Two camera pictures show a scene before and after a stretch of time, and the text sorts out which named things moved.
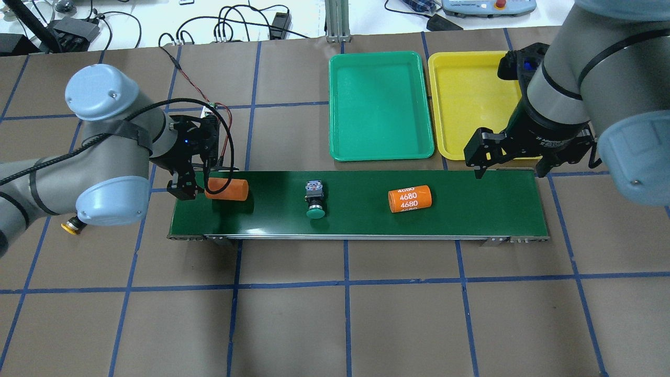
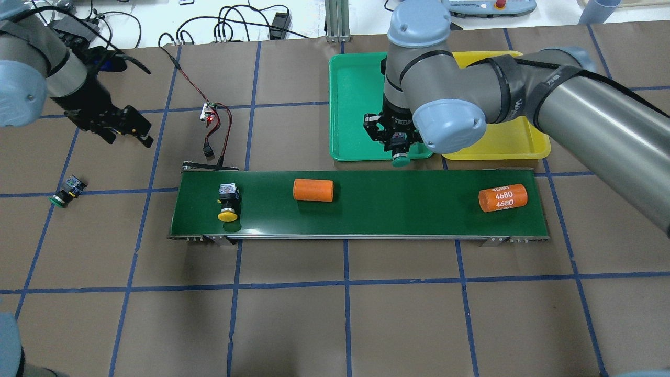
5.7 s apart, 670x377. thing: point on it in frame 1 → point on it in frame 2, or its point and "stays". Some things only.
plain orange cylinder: [237, 190] → [317, 190]
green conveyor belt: [467, 204] stays
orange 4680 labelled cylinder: [410, 198] → [505, 197]
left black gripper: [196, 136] → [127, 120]
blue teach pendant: [488, 8] stays
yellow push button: [74, 225] → [229, 195]
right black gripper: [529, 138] → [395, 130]
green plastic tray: [379, 106] stays
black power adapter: [281, 20] stays
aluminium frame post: [337, 21] stays
